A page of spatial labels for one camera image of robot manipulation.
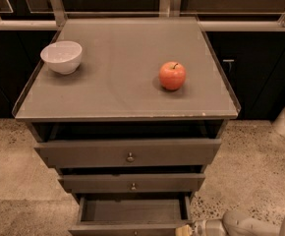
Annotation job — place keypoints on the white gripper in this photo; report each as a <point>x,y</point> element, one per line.
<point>203,228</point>

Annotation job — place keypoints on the grey drawer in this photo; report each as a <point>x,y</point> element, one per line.
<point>128,153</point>
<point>139,214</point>
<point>132,183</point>

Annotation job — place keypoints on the red apple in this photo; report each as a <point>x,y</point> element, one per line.
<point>172,75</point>

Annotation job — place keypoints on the white ceramic bowl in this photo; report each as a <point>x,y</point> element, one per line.
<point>63,57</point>

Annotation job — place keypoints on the small cabinet door handle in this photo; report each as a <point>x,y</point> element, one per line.
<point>229,63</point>

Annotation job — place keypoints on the metal railing frame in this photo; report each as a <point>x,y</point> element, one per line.
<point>212,15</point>

